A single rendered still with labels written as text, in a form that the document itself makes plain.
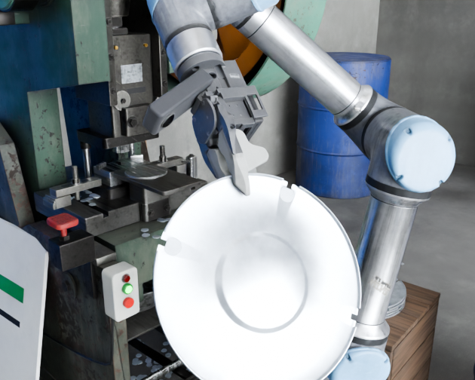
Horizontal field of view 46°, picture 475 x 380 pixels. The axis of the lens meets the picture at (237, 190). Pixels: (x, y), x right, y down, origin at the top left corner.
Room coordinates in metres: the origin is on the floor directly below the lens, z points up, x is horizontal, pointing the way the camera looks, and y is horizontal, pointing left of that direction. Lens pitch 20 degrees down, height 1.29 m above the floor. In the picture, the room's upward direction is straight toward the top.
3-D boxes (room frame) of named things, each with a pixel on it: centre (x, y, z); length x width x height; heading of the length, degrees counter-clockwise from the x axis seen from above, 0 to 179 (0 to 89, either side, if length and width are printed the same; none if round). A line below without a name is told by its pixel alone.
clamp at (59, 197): (1.56, 0.48, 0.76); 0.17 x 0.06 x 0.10; 135
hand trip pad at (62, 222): (1.28, 0.43, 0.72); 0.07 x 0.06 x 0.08; 45
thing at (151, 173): (1.55, 0.24, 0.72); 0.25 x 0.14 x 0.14; 45
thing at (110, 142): (1.68, 0.36, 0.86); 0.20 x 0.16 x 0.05; 135
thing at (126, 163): (1.67, 0.36, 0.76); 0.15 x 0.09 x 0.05; 135
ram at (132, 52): (1.65, 0.33, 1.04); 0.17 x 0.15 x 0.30; 45
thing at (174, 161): (1.80, 0.24, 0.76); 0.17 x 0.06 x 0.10; 135
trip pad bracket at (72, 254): (1.29, 0.42, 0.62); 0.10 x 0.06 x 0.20; 135
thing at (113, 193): (1.68, 0.36, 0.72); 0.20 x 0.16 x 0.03; 135
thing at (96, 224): (1.68, 0.36, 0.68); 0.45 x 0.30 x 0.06; 135
